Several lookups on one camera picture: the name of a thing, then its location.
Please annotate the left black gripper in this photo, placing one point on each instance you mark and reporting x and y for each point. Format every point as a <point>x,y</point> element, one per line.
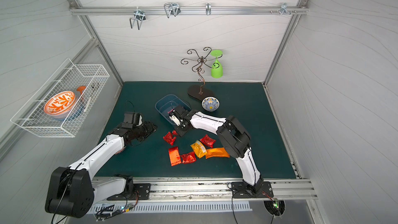
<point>145,129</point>

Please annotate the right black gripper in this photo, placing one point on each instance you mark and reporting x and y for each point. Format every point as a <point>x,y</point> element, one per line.
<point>178,112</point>

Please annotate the yellow foil tea bag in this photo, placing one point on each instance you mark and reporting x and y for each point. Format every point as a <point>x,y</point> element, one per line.
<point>199,149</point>

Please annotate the large red tea bag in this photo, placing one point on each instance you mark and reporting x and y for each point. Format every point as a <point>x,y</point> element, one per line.
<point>174,156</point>

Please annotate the orange foil tea bag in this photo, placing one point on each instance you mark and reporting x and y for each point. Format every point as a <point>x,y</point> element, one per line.
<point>217,152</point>

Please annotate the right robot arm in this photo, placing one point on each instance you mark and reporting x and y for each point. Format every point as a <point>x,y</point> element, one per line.
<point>232,135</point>

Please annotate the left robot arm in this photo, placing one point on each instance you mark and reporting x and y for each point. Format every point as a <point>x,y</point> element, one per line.
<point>73,190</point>

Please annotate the blue plastic storage box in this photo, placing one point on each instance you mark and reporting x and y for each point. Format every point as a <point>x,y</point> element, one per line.
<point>166,104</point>

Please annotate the small red tea bag bottom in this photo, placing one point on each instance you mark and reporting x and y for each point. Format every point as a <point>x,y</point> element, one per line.
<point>188,158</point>

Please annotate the black metal cup stand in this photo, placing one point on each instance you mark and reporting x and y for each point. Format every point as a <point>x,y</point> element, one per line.
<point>199,92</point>

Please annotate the blue yellow patterned bowl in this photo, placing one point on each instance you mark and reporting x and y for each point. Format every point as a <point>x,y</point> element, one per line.
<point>210,104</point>

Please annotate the green plastic goblet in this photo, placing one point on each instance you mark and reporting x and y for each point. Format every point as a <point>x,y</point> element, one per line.
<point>216,69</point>

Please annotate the orange spoon in basket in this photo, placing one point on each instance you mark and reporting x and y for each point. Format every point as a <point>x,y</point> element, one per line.
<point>81,90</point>

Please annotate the orange white patterned bowl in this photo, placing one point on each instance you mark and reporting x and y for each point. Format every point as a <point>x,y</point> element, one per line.
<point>60,105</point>

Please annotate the white vent strip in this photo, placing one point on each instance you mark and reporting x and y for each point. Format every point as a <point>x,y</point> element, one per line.
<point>192,207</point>

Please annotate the metal hook centre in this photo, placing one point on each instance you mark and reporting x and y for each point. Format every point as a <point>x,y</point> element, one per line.
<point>172,9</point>

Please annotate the metal double hook left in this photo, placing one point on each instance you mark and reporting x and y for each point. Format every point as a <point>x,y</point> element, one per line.
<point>137,19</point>

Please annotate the small metal clip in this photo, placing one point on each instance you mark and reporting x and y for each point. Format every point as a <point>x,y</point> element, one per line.
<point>208,9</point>

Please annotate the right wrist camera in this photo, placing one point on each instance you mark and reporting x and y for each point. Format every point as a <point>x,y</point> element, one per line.
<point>174,118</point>

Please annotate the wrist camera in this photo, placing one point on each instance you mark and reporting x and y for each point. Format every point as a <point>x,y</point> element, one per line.
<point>174,118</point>
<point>132,120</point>

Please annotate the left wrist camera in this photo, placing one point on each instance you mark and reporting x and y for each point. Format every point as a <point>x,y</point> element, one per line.
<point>132,120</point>

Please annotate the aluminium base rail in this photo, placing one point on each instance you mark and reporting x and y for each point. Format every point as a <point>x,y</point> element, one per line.
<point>191,189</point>

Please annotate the white wire basket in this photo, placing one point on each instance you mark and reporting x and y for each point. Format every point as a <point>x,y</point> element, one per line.
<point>68,77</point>

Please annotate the aluminium top rail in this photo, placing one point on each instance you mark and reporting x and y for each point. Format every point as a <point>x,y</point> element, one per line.
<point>185,10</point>

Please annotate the metal bracket right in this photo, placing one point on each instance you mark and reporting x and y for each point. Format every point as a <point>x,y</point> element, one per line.
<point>283,11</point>

